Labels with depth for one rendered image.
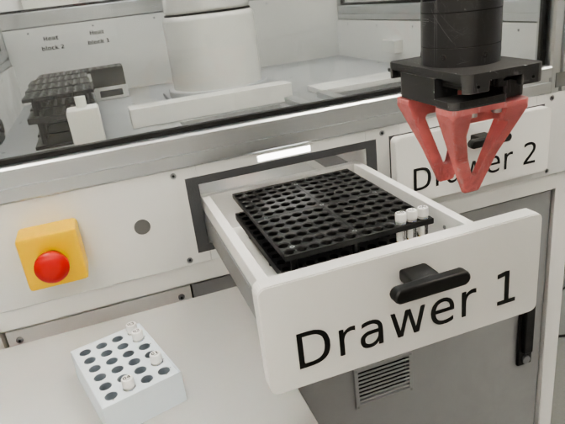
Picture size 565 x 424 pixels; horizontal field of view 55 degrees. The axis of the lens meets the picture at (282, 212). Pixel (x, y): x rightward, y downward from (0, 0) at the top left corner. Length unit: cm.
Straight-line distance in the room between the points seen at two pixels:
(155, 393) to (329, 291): 22
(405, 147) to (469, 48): 45
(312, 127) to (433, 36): 40
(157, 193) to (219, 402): 30
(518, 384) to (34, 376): 94
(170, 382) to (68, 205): 28
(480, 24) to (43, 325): 67
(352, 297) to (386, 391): 63
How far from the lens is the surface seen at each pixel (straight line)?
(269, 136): 78
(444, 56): 42
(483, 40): 42
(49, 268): 71
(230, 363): 66
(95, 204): 76
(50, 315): 83
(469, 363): 117
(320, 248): 57
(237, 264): 62
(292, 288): 46
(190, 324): 75
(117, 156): 74
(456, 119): 40
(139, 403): 60
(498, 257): 56
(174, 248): 79
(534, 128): 99
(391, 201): 68
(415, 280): 48
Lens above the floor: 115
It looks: 22 degrees down
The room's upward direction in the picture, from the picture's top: 7 degrees counter-clockwise
